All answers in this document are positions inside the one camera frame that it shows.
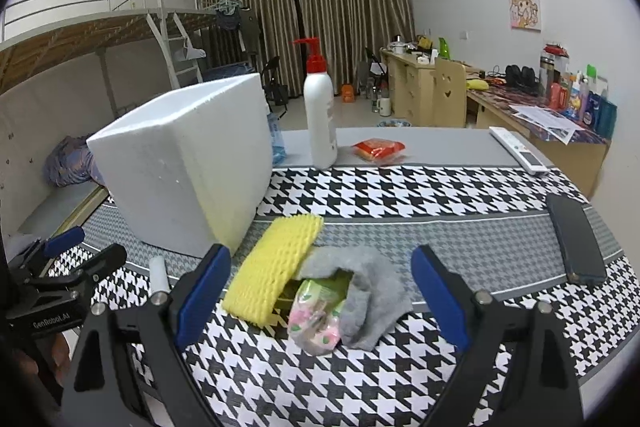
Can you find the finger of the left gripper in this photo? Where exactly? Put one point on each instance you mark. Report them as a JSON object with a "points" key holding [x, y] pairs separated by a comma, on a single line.
{"points": [[79, 284], [35, 256]]}

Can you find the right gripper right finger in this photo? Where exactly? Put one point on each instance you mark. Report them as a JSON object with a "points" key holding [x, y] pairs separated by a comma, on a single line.
{"points": [[541, 387]]}

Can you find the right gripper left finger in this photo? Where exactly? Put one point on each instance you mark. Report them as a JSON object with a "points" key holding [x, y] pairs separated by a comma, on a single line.
{"points": [[102, 388]]}

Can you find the grey sock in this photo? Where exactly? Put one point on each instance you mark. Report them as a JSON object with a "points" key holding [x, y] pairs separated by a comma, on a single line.
{"points": [[376, 297]]}

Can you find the yellow foam net sleeve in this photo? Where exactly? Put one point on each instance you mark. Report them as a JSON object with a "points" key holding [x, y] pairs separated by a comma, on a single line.
{"points": [[270, 265]]}

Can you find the blue plaid quilt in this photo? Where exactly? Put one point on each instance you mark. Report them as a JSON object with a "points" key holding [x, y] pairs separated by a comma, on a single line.
{"points": [[71, 162]]}

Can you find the black smartphone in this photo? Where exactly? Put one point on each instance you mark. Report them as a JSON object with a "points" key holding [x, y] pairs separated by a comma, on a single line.
{"points": [[582, 258]]}

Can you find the houndstooth table mat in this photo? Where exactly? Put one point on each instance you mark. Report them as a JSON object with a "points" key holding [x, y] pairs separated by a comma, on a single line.
{"points": [[490, 224]]}

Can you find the white foam box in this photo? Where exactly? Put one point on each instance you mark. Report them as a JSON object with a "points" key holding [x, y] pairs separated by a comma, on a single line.
{"points": [[188, 169]]}

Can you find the metal bunk bed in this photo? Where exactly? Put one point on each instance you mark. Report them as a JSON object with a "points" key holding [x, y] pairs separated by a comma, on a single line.
{"points": [[69, 67]]}

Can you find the white remote control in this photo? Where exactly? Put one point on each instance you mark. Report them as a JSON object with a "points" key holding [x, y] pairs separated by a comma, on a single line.
{"points": [[519, 151]]}

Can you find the papers on desk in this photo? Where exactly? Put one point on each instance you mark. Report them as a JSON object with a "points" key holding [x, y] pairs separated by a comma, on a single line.
{"points": [[548, 120]]}

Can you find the red snack packet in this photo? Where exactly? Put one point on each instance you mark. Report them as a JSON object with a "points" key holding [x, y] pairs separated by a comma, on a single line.
{"points": [[379, 151]]}

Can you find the blue box on desk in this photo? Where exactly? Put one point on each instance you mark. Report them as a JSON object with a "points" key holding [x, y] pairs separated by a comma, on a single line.
{"points": [[600, 116]]}

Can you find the black folding chair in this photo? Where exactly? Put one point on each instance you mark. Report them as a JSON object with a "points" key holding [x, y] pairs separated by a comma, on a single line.
{"points": [[275, 91]]}

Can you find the grey trash bin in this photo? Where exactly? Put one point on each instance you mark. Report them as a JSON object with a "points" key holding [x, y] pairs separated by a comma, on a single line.
{"points": [[394, 123]]}

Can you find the wooden smiley chair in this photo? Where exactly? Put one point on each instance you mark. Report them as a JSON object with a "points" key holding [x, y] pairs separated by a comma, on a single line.
{"points": [[449, 104]]}

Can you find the wooden desk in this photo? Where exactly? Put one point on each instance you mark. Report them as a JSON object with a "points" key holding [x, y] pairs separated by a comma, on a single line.
{"points": [[412, 92]]}

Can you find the black headphones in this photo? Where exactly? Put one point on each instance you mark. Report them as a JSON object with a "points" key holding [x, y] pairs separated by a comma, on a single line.
{"points": [[522, 79]]}

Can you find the white pump bottle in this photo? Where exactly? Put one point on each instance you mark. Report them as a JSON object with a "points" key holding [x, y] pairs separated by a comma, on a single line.
{"points": [[319, 106]]}

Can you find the orange container on floor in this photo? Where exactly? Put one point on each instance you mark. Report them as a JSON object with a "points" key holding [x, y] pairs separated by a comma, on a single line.
{"points": [[348, 93]]}

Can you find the anime girl poster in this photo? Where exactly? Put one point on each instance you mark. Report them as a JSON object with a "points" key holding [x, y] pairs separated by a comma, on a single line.
{"points": [[525, 14]]}

